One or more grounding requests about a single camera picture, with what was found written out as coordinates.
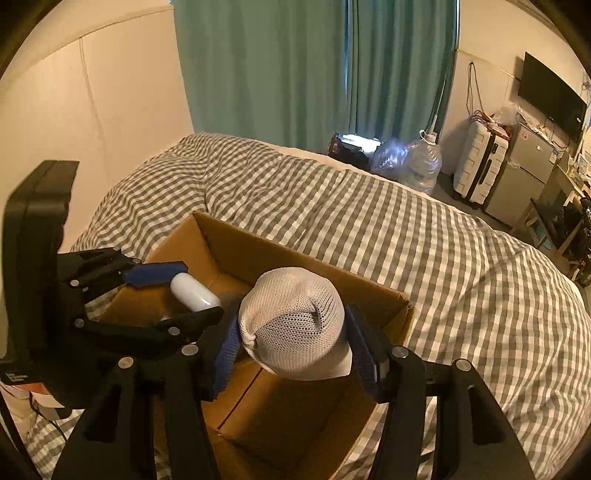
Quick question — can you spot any wooden desk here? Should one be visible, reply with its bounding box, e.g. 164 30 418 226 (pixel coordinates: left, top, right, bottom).
510 164 591 287

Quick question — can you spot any black cable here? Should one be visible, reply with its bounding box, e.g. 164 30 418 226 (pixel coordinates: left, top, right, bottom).
28 392 70 444

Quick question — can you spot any white mesh cap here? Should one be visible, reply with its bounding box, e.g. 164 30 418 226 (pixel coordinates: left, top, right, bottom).
238 267 352 381

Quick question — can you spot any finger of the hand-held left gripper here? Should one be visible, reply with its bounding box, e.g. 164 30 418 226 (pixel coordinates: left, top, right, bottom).
74 305 225 358
58 247 189 301

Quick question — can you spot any grey checkered blanket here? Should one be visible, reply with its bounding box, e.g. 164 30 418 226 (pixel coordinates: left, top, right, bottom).
18 132 591 480

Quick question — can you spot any green curtain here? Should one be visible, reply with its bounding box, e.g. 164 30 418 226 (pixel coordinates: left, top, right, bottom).
172 0 461 153

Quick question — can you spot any silver mini fridge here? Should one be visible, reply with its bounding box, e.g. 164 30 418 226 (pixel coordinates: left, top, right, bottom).
482 122 561 227

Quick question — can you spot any white cylindrical bottle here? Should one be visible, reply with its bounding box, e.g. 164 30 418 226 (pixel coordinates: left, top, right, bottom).
170 272 222 313

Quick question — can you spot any black wall television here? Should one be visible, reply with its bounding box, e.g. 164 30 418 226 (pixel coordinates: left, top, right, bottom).
517 52 588 142

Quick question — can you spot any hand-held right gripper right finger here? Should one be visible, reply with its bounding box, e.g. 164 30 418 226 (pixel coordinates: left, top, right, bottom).
342 305 536 480

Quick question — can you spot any clear water jug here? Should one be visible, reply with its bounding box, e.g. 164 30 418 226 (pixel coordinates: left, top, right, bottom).
399 130 443 195

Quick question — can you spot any brown cardboard box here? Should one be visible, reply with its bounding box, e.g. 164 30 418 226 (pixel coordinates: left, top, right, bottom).
99 211 415 480

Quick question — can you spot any clear plastic bag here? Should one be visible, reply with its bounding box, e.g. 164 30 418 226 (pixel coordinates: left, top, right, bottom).
369 137 416 182

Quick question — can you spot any dark bag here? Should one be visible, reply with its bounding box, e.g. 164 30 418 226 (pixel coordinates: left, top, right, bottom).
327 133 377 171

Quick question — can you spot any white suitcase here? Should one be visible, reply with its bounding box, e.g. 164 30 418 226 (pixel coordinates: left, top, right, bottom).
452 117 509 205

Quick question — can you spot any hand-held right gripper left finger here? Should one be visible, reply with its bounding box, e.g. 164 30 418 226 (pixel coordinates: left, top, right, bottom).
52 305 242 480

